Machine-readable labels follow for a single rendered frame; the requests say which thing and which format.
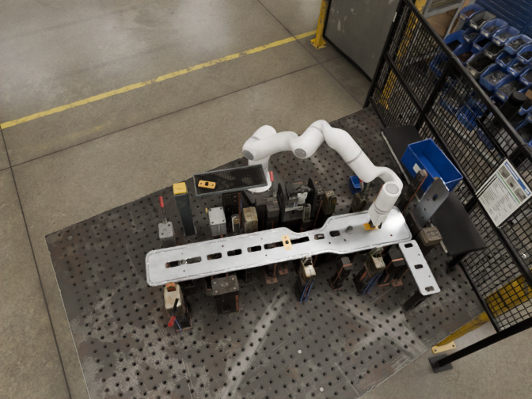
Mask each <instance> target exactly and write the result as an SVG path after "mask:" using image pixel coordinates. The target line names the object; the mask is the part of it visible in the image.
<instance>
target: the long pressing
mask: <svg viewBox="0 0 532 399"><path fill-rule="evenodd" d="M369 221H370V216H369V213H368V210H366V211H358V212H353V213H348V214H344V215H336V216H331V217H329V218H327V220H326V221H325V224H324V225H323V227H322V228H320V229H318V230H310V231H305V232H301V233H296V232H294V231H292V230H290V229H288V228H286V227H280V228H275V229H270V230H262V231H258V232H253V233H249V234H240V235H236V236H231V237H223V238H219V239H214V240H210V241H202V242H196V243H192V244H187V245H179V246H174V247H170V248H165V249H157V250H153V251H150V252H148V253H147V255H146V258H145V262H146V281H147V283H148V285H150V286H151V287H158V286H162V285H166V284H167V283H168V282H174V283H178V282H183V281H187V280H191V279H198V278H203V277H207V276H214V275H218V274H223V273H227V272H235V271H239V270H243V269H247V268H255V267H260V266H264V265H268V264H275V263H279V262H284V261H288V260H295V259H300V258H304V257H305V256H309V255H310V256H316V255H320V254H324V253H334V254H338V255H344V254H349V253H356V252H360V251H364V250H369V249H374V247H375V246H379V245H380V246H382V247H385V246H389V245H396V244H399V243H400V242H404V241H411V240H412V234H411V232H410V230H409V228H408V226H407V224H406V222H405V220H404V218H403V216H402V214H401V212H400V210H399V209H398V207H396V206H393V207H392V209H391V210H390V212H389V213H388V216H387V219H386V221H385V223H384V224H383V225H382V228H381V229H379V228H375V229H370V230H365V227H364V225H363V224H364V223H368V222H369ZM350 225H351V226H353V231H352V232H351V233H350V234H347V233H346V229H347V227H348V226H350ZM334 231H339V233H340V236H335V237H331V235H330V232H334ZM317 234H324V236H325V238H323V239H319V240H315V239H314V235H317ZM391 234H392V236H390V235H391ZM284 235H288V236H289V238H290V240H291V239H296V238H304V237H308V238H309V241H307V242H303V243H298V244H293V245H291V246H292V249H290V250H285V248H284V246H282V247H277V248H273V249H264V245H266V244H270V243H275V242H279V241H283V240H282V236H284ZM261 238H263V239H262V240H261ZM344 239H345V240H346V241H345V240H344ZM329 242H330V243H331V244H329ZM222 245H223V247H222ZM258 245H260V246H261V251H256V252H251V253H248V250H247V248H249V247H253V246H258ZM237 249H240V250H241V254H240V255H235V256H228V255H227V252H228V251H232V250H237ZM182 253H183V254H182ZM216 253H221V254H222V257H221V258H218V259H214V260H208V259H207V255H211V254H216ZM265 255H267V256H265ZM194 257H201V261H200V262H198V263H193V264H187V259H190V258H194ZM181 259H184V260H186V263H185V264H181V263H180V266H176V267H172V268H166V267H165V264H166V263H169V262H173V261H178V260H179V261H180V262H181ZM184 270H185V272H184Z"/></svg>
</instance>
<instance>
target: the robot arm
mask: <svg viewBox="0 0 532 399"><path fill-rule="evenodd" d="M324 141H326V143H327V144H328V146H329V147H330V148H332V149H334V150H335V151H336V152H337V153H338V154H339V155H340V156H341V157H342V158H343V159H344V161H345V162H346V163H347V164H348V166H349V167H350V168H351V169H352V170H353V172H354V173H355V174H356V175H357V176H358V178H359V179H360V180H361V181H363V182H366V183H368V182H370V181H372V180H373V179H374V178H376V177H380V178H381V179H382V180H383V181H384V182H385V184H384V185H383V187H382V189H381V191H380V193H379V194H378V197H377V199H376V200H375V202H374V203H373V204H372V205H371V206H370V208H369V210H368V213H369V216H370V221H369V222H368V224H371V223H372V224H371V226H370V228H375V227H376V226H377V227H378V228H379V229H381V228H382V225H383V224H384V223H385V221H386V219H387V216H388V213H389V212H390V210H391V209H392V207H393V205H394V204H395V202H396V201H397V198H398V197H399V195H400V194H401V190H402V187H403V184H402V182H401V180H400V179H399V177H398V176H397V175H396V174H395V172H394V171H393V170H391V169H389V168H386V167H377V166H374V165H373V163H372V162H371V161H370V159H369V158H368V157H367V156H366V155H365V154H364V152H363V151H362V150H361V149H360V147H359V146H358V145H357V143H356V142H355V141H354V139H353V138H352V137H351V136H350V135H349V134H348V133H347V132H346V131H344V130H341V129H337V128H333V127H331V126H330V125H329V124H328V123H327V122H326V121H325V120H317V121H315V122H313V123H312V124H311V125H310V126H309V127H308V128H307V130H306V131H305V132H304V133H303V134H302V135H301V136H299V137H298V135H297V134H296V133H294V132H293V131H285V132H280V133H276V131H275V129H274V128H273V127H271V126H268V125H265V126H263V127H260V128H259V129H258V130H257V131H256V132H255V133H254V134H253V135H252V136H251V137H250V138H249V139H248V140H247V141H246V142H245V144H244V146H243V148H242V152H243V154H244V156H245V157H246V158H247V159H249V164H248V165H257V164H262V165H263V168H264V173H265V176H266V178H267V182H268V186H265V187H260V188H251V189H248V190H249V191H251V192H264V191H266V190H268V189H269V188H270V186H271V185H272V182H271V181H270V176H269V172H268V159H269V158H270V156H271V155H273V154H275V153H278V152H281V151H292V152H293V153H294V155H295V156H296V157H297V158H301V159H303V158H308V157H310V156H311V155H312V154H313V153H314V152H315V151H316V150H317V149H318V147H319V146H320V145H321V144H322V143H323V142H324Z"/></svg>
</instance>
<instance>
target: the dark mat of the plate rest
mask: <svg viewBox="0 0 532 399"><path fill-rule="evenodd" d="M194 178H195V183H196V192H197V195H199V194H204V193H210V192H219V191H224V190H230V189H235V188H244V187H249V186H254V185H259V184H267V183H266V180H265V177H264V172H263V169H262V166H261V165H256V166H251V167H245V168H240V169H230V170H225V171H219V172H214V173H204V174H199V175H194ZM200 181H210V182H215V188H204V187H199V186H198V184H199V182H200Z"/></svg>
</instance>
